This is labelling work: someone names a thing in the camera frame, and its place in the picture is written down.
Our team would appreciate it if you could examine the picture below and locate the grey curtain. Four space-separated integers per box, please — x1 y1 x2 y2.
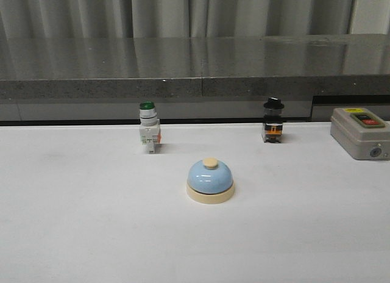
1 0 354 39

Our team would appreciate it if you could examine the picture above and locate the grey stone counter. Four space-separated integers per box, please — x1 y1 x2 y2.
1 34 389 123

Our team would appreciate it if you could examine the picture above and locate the grey on/off switch box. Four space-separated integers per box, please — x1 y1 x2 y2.
330 107 389 160

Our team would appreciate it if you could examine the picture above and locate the green push button switch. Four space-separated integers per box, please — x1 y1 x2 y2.
139 101 161 153

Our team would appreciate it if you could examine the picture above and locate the blue and cream call bell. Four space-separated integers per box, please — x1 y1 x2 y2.
186 157 235 204

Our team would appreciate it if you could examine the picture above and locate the black rotary selector switch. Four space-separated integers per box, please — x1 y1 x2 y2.
261 97 284 143

